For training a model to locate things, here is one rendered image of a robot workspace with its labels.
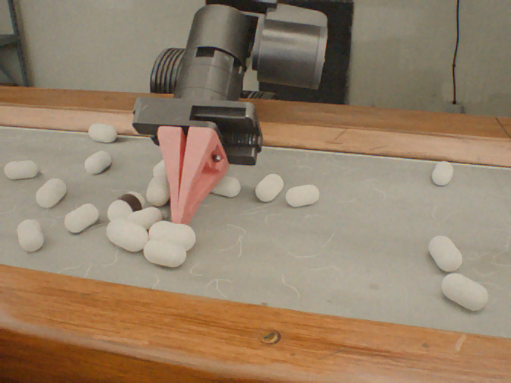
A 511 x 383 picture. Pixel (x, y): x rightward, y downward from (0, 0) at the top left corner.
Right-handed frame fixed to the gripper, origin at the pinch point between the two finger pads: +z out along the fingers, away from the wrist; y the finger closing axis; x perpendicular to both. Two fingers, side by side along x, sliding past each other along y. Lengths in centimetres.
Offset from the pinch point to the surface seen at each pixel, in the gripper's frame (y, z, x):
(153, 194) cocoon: -3.7, -2.6, 2.2
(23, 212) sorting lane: -15.3, 0.6, 1.3
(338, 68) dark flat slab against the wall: 4, -134, 163
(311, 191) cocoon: 9.8, -5.1, 4.6
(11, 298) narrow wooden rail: -6.1, 9.0, -9.5
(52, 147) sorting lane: -21.8, -10.4, 11.1
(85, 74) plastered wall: -135, -130, 171
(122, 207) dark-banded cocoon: -5.0, -0.3, -0.5
